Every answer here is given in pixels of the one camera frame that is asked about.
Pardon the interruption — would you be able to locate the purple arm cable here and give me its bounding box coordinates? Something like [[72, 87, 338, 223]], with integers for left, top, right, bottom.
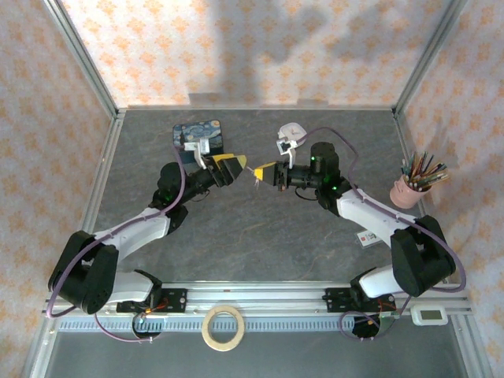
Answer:
[[46, 133, 191, 344], [293, 126, 468, 343]]

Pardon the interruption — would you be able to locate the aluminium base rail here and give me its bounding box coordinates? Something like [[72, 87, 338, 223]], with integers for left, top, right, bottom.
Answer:
[[44, 280, 472, 317]]

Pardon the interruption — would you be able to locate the grey slotted cable duct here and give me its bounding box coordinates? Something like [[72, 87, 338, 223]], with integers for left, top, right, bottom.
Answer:
[[57, 317, 458, 332]]

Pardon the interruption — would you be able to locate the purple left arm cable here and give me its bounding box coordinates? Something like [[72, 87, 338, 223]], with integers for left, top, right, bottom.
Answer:
[[46, 133, 191, 344]]

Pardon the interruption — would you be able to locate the small white square clock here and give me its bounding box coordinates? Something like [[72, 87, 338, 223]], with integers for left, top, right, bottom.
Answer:
[[276, 122, 308, 146]]

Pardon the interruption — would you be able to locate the beige tape roll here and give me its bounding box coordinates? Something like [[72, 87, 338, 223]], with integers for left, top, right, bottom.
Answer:
[[201, 305, 247, 352]]

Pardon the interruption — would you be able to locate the pink pencil cup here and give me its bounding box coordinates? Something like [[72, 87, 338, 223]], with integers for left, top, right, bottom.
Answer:
[[389, 174, 432, 210]]

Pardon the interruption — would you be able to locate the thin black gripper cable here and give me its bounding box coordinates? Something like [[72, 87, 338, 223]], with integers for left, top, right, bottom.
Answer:
[[294, 187, 321, 202]]

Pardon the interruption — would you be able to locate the white digital thermometer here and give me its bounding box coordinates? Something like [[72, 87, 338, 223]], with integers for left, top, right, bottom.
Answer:
[[409, 306, 450, 327]]

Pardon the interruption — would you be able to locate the white card with red logo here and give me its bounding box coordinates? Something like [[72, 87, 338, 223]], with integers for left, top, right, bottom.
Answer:
[[355, 231, 381, 250]]

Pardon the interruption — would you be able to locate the aluminium frame side rail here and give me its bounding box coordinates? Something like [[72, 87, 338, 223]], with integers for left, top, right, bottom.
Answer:
[[22, 109, 128, 378], [392, 109, 494, 378]]

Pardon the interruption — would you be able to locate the aluminium frame post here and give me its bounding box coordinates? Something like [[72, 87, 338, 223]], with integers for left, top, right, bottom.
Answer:
[[42, 0, 120, 120], [392, 0, 469, 116]]

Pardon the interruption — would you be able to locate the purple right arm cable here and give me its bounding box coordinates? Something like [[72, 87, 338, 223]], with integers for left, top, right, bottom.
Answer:
[[293, 126, 468, 343]]

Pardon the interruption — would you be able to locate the starry night print box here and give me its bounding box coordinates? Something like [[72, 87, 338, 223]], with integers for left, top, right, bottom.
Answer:
[[172, 120, 225, 165]]

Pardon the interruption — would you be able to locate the green circuit board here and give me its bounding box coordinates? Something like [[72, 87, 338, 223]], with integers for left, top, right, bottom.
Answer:
[[376, 310, 401, 336]]

